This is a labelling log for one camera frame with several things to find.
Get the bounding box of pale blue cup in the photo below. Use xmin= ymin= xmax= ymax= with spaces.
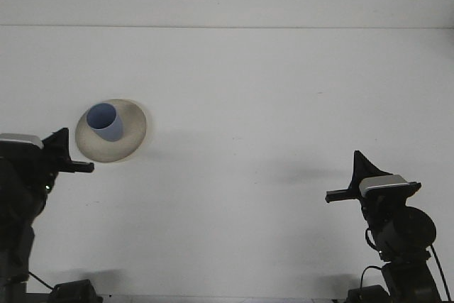
xmin=86 ymin=102 xmax=125 ymax=144

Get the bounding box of pale round plate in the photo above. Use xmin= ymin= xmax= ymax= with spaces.
xmin=74 ymin=98 xmax=150 ymax=165

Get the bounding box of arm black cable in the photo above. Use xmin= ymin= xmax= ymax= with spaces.
xmin=359 ymin=265 xmax=383 ymax=297
xmin=428 ymin=242 xmax=452 ymax=300
xmin=27 ymin=270 xmax=55 ymax=289

